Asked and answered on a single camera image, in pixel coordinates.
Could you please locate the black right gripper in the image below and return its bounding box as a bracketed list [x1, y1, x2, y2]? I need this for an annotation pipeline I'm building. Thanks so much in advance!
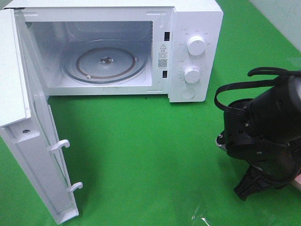
[225, 141, 301, 201]

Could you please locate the round door release button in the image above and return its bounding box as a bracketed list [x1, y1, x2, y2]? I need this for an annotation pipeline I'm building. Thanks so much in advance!
[181, 88, 195, 99]

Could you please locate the white timer knob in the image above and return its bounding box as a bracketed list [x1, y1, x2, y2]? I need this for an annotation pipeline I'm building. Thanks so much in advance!
[184, 66, 201, 83]

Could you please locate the white microwave door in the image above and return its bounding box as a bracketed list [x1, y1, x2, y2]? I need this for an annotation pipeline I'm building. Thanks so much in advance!
[0, 9, 83, 224]

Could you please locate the pink round plate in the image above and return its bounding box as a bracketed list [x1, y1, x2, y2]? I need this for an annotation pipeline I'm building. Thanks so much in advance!
[292, 174, 301, 191]

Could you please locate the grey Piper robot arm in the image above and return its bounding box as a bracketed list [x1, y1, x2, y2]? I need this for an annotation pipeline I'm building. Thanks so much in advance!
[224, 76, 301, 200]

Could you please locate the clear tape strip front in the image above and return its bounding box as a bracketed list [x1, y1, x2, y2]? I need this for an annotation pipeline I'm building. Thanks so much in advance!
[190, 205, 212, 226]

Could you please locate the white upper power knob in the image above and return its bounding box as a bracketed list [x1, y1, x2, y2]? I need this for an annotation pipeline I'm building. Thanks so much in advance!
[187, 35, 206, 56]

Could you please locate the white microwave oven body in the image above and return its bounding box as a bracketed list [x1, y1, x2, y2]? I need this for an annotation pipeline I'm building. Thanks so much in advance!
[3, 0, 223, 102]

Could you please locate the glass microwave turntable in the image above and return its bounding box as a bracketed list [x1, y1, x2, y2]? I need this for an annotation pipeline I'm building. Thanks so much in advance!
[62, 39, 151, 84]

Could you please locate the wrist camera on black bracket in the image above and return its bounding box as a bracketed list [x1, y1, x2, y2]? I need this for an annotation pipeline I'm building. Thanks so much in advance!
[215, 133, 227, 151]

